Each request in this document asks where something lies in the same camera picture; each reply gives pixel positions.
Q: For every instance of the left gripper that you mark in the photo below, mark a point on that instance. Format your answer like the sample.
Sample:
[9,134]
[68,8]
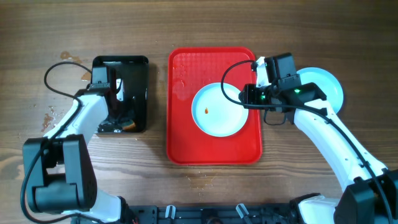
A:
[129,114]

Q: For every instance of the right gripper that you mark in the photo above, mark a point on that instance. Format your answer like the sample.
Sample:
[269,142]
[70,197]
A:
[249,89]

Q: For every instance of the green and orange sponge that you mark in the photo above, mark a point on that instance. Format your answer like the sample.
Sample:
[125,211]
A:
[128,126]

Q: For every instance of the light blue plate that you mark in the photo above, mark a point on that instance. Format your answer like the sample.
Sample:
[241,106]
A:
[326,82]
[214,114]

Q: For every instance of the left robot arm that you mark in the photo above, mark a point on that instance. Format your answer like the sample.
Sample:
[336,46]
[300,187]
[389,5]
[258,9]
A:
[59,177]

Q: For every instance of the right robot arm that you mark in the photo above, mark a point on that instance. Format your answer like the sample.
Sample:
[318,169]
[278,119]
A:
[310,98]

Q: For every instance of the black rectangular water tray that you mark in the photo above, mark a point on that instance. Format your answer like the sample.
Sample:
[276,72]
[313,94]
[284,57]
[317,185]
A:
[132,76]

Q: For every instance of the red plastic tray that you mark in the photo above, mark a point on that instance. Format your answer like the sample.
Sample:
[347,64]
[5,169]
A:
[190,69]

